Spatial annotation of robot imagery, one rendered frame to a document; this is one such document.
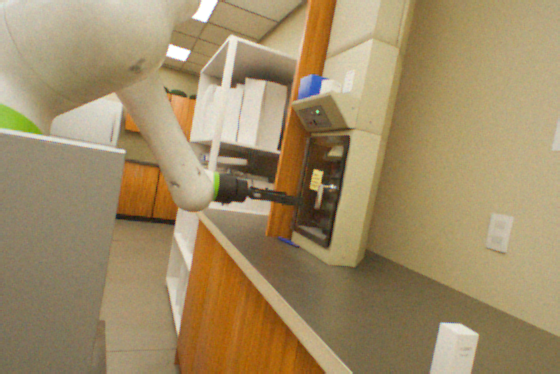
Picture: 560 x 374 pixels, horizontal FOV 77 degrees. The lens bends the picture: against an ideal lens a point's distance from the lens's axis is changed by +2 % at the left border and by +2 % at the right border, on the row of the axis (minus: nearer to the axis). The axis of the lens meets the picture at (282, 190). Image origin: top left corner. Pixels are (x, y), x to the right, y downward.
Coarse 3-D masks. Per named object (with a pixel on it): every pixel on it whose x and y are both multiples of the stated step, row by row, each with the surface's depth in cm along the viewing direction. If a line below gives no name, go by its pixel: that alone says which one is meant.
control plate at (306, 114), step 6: (306, 108) 131; (312, 108) 127; (318, 108) 124; (300, 114) 139; (306, 114) 134; (312, 114) 130; (318, 114) 127; (324, 114) 123; (306, 120) 138; (312, 120) 133; (318, 120) 129; (312, 126) 137; (318, 126) 132; (324, 126) 128; (330, 126) 125
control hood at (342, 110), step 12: (312, 96) 124; (324, 96) 116; (336, 96) 112; (348, 96) 114; (300, 108) 136; (324, 108) 120; (336, 108) 114; (348, 108) 114; (300, 120) 143; (336, 120) 119; (348, 120) 115
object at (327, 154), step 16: (320, 144) 134; (336, 144) 123; (320, 160) 132; (336, 160) 121; (304, 176) 143; (336, 176) 120; (304, 192) 140; (336, 192) 118; (304, 208) 138; (320, 208) 127; (336, 208) 118; (304, 224) 136; (320, 224) 125; (320, 240) 123
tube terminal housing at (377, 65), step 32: (352, 64) 124; (384, 64) 117; (352, 96) 121; (384, 96) 119; (384, 128) 124; (352, 160) 117; (352, 192) 119; (352, 224) 120; (320, 256) 124; (352, 256) 122
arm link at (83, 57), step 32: (32, 0) 35; (64, 0) 34; (96, 0) 34; (128, 0) 36; (160, 0) 40; (192, 0) 67; (32, 32) 35; (64, 32) 35; (96, 32) 35; (128, 32) 36; (160, 32) 39; (32, 64) 36; (64, 64) 37; (96, 64) 37; (128, 64) 38; (160, 64) 42; (64, 96) 40; (96, 96) 42
